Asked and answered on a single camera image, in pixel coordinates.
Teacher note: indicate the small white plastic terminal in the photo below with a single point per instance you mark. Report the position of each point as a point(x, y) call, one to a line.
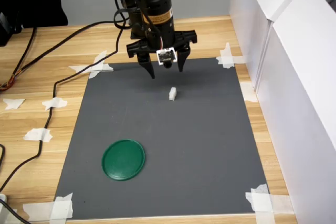
point(172, 94)

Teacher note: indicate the round green lid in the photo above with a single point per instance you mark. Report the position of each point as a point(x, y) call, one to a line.
point(123, 159)

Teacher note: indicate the white tape piece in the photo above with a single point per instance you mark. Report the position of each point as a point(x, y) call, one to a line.
point(36, 134)
point(61, 208)
point(101, 68)
point(262, 203)
point(225, 60)
point(14, 103)
point(249, 94)
point(56, 102)

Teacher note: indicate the white partition box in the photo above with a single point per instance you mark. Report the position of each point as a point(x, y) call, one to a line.
point(249, 24)
point(302, 103)

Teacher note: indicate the dark grey mat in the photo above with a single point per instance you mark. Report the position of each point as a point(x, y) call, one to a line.
point(183, 142)

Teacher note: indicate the black box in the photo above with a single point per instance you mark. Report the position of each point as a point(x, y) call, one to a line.
point(4, 30)

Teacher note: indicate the white power strip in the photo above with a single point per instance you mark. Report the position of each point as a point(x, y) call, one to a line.
point(3, 199)

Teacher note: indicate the small white gripper camera box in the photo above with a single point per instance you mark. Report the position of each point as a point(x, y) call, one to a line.
point(166, 55)

